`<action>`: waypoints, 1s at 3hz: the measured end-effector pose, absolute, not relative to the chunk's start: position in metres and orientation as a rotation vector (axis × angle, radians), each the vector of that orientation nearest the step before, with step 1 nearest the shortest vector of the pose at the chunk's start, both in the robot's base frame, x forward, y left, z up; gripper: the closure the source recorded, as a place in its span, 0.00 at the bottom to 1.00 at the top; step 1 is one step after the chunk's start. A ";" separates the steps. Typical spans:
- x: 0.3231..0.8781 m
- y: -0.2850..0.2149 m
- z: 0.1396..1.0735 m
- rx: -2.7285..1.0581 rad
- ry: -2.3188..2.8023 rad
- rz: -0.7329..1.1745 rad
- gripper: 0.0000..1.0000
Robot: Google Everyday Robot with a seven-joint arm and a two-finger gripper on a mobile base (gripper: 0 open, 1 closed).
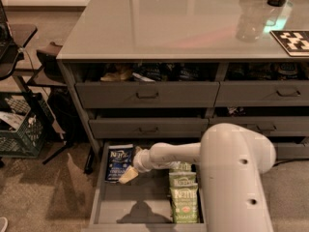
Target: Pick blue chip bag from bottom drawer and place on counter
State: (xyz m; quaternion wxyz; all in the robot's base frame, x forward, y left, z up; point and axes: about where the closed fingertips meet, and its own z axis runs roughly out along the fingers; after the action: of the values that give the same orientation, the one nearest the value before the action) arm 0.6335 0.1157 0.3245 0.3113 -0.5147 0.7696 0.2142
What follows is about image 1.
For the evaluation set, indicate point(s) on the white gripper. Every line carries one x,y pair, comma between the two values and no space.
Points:
140,161

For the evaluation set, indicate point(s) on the blue Kettle chip bag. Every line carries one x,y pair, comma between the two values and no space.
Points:
119,159

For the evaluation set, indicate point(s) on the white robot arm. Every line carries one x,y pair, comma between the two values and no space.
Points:
231,160

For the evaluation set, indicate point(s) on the open bottom left drawer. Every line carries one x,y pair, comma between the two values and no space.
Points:
142,205

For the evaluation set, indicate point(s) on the green chip bag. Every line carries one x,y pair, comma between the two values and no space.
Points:
181,166
182,179
184,204

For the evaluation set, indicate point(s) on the green chip bag front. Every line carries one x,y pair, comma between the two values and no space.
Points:
184,204

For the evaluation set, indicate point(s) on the middle left grey drawer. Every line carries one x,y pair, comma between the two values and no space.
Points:
147,127

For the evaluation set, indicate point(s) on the grey drawer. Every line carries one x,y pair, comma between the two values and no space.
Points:
177,94
291,151
270,126
263,93
147,127

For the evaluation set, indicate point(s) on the top left grey drawer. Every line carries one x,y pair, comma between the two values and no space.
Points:
177,94

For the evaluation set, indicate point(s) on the snack bags in top drawer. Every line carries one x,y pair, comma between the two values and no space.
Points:
153,72

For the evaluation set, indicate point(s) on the middle right grey drawer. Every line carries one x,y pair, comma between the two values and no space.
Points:
270,126

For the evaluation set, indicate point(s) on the bottom right grey drawer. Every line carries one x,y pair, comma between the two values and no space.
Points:
291,151

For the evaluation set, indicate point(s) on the top right grey drawer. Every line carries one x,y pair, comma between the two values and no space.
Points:
263,93

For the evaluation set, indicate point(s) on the green plastic milk crate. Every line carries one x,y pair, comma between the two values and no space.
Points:
23,130

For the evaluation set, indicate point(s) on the white sneaker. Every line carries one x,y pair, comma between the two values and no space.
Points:
3,224

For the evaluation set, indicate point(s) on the black white marker board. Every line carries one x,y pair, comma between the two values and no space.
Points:
295,43

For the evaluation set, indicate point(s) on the grey drawer cabinet frame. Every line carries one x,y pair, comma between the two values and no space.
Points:
90,72

